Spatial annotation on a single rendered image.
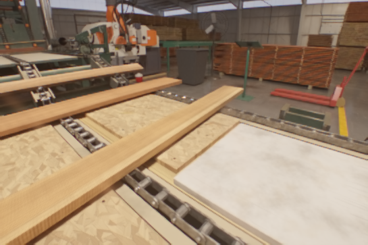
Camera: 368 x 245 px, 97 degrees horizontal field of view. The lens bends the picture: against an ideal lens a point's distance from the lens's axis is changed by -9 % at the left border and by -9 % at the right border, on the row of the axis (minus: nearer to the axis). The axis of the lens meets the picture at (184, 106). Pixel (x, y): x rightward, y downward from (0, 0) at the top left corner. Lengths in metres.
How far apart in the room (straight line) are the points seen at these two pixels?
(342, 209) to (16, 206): 0.73
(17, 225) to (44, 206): 0.05
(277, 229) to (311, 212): 0.11
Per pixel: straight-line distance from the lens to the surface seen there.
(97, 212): 0.50
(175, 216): 0.44
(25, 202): 0.54
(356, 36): 11.28
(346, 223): 0.56
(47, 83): 1.60
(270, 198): 0.53
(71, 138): 0.87
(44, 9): 7.32
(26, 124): 1.00
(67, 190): 0.51
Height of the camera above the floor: 1.20
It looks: 21 degrees down
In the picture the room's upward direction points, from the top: straight up
